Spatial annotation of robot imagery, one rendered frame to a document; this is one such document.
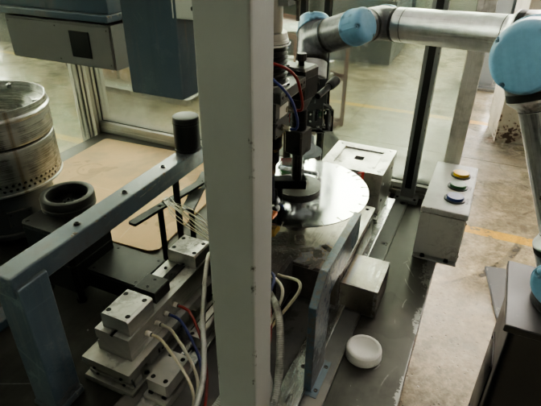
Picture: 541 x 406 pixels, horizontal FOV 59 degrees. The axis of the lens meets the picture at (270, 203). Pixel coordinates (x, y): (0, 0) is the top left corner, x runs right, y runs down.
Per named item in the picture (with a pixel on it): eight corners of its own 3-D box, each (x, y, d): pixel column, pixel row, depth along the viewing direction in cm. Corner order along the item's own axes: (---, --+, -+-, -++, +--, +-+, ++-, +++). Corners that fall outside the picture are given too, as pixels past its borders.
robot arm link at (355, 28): (382, 1, 104) (343, 14, 112) (353, 6, 97) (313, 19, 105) (389, 37, 106) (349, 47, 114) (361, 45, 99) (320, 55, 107)
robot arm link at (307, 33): (317, 5, 106) (291, 15, 112) (315, 54, 106) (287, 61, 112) (340, 17, 111) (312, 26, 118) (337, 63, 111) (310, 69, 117)
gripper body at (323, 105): (321, 128, 106) (324, 74, 106) (286, 129, 110) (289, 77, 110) (332, 134, 113) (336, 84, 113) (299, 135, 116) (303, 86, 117)
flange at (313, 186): (328, 183, 112) (328, 174, 111) (308, 204, 104) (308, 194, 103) (287, 172, 117) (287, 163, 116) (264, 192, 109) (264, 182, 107)
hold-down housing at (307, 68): (294, 145, 101) (298, 48, 91) (314, 151, 98) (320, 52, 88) (280, 155, 97) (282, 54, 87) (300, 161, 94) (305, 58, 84)
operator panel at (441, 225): (428, 205, 144) (437, 160, 136) (466, 213, 140) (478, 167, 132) (410, 256, 122) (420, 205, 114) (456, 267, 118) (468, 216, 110)
